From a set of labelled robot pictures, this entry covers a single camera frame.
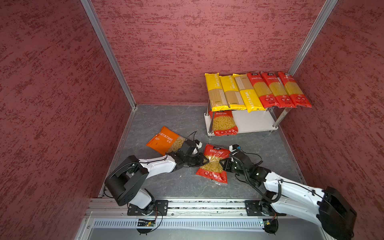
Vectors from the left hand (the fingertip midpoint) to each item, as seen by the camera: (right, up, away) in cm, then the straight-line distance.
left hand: (208, 164), depth 83 cm
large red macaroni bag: (+2, -1, -5) cm, 6 cm away
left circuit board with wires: (-31, -25, -12) cm, 41 cm away
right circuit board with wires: (+30, -26, -13) cm, 42 cm away
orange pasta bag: (-26, +12, +12) cm, 31 cm away
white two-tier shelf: (+31, +24, +18) cm, 43 cm away
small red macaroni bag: (+12, +24, +14) cm, 30 cm away
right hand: (+6, 0, -1) cm, 6 cm away
